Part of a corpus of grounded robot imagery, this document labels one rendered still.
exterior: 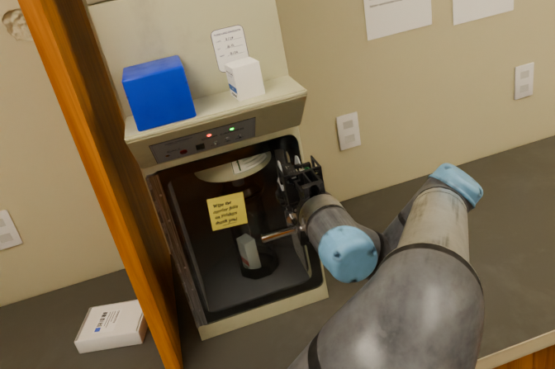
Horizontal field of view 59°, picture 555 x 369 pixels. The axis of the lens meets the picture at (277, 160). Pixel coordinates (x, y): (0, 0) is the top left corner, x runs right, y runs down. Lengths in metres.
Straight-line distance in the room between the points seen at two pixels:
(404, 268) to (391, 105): 1.20
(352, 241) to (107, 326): 0.79
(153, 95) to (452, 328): 0.59
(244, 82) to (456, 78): 0.96
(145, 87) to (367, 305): 0.55
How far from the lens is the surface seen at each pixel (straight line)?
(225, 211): 1.03
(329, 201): 0.79
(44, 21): 0.83
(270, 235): 1.02
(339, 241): 0.70
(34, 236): 1.57
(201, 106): 0.89
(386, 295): 0.39
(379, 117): 1.58
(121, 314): 1.34
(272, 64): 0.95
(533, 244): 1.41
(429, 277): 0.41
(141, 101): 0.83
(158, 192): 0.99
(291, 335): 1.18
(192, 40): 0.92
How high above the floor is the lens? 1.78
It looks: 26 degrees down
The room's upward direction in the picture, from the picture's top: 12 degrees counter-clockwise
